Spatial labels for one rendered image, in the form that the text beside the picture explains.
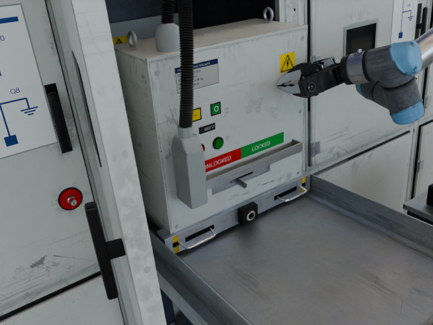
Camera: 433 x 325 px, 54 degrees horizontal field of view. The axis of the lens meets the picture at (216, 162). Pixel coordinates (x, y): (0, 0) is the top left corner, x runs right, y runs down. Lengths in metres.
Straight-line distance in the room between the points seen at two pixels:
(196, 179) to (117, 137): 0.54
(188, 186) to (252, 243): 0.32
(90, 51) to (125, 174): 0.13
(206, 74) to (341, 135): 0.75
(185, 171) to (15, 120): 0.38
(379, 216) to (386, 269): 0.20
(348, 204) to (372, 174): 0.56
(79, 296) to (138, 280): 0.72
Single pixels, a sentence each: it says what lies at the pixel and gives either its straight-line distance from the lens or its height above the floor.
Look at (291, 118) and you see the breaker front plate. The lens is 1.28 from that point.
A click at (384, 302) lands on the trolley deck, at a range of 1.06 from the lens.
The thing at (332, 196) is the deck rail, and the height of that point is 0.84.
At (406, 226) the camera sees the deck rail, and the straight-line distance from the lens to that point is 1.26.
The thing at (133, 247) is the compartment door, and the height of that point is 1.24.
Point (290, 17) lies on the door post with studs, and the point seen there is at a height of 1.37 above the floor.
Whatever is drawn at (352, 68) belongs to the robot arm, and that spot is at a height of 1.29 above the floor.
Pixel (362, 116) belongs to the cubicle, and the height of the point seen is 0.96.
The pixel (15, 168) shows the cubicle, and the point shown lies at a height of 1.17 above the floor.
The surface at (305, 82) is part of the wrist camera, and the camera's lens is 1.05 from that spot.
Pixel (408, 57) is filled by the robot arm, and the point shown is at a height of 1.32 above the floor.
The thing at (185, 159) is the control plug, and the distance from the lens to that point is 0.95.
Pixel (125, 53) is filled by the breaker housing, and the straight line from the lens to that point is 1.07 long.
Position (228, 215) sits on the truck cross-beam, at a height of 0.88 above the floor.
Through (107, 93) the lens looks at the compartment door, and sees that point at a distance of 0.44.
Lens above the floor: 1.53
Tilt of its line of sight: 25 degrees down
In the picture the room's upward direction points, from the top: 6 degrees counter-clockwise
